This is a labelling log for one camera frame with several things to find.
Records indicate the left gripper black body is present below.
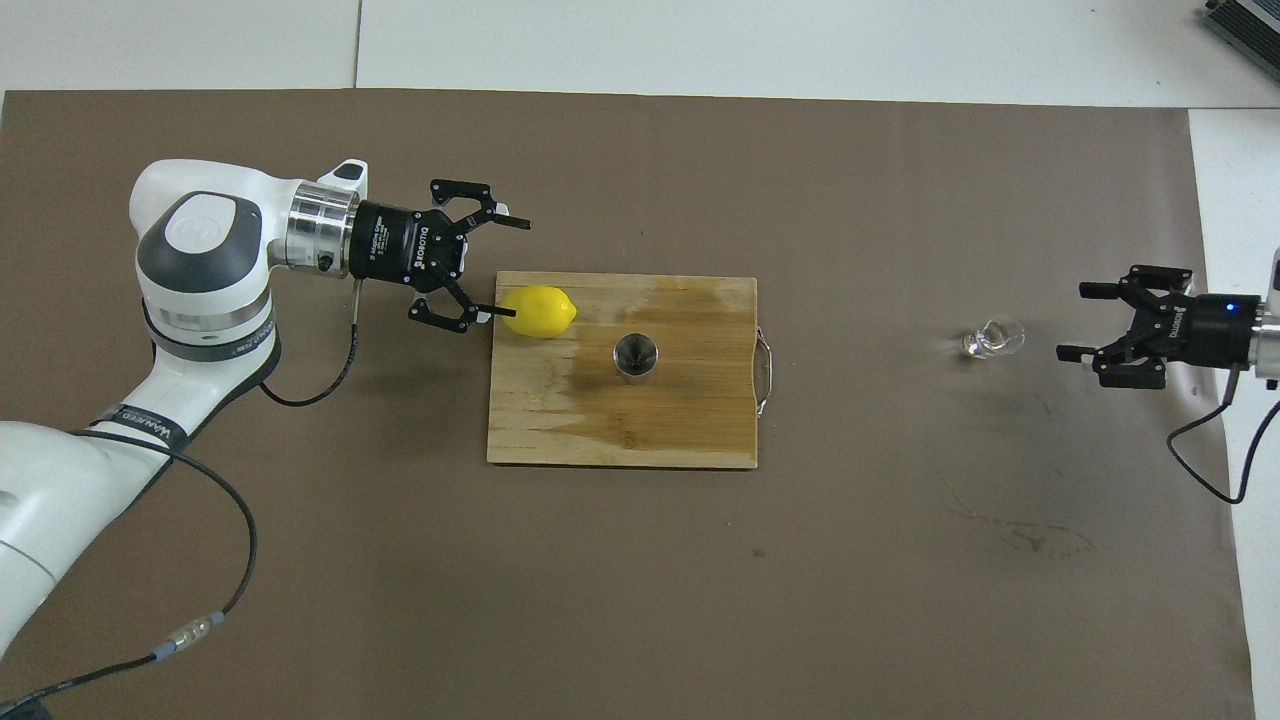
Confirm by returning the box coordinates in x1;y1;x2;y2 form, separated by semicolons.
350;200;469;293

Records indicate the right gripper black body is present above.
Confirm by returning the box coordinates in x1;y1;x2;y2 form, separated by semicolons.
1135;293;1259;369

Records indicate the small clear glass cup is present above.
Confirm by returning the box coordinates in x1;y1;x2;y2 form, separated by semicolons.
962;316;1026;361

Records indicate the steel double jigger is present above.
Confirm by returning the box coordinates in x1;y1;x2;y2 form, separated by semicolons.
612;333;659;384

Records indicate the yellow lemon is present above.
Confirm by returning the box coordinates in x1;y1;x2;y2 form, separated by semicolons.
499;285;579;339

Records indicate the wooden cutting board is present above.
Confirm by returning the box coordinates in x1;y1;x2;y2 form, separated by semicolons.
487;271;776;469

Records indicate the grey ribbed metal device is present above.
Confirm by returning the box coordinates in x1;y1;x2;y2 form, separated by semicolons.
1203;0;1280;56

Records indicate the brown paper table mat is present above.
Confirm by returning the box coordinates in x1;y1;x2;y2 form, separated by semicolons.
0;88;1256;720

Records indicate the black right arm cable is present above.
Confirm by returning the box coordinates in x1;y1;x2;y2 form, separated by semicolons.
1168;370;1280;504

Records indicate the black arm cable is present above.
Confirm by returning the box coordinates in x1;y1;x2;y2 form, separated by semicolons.
0;280;363;713
1168;370;1280;504

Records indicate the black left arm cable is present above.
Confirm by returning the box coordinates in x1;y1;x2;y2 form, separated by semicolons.
0;280;363;713

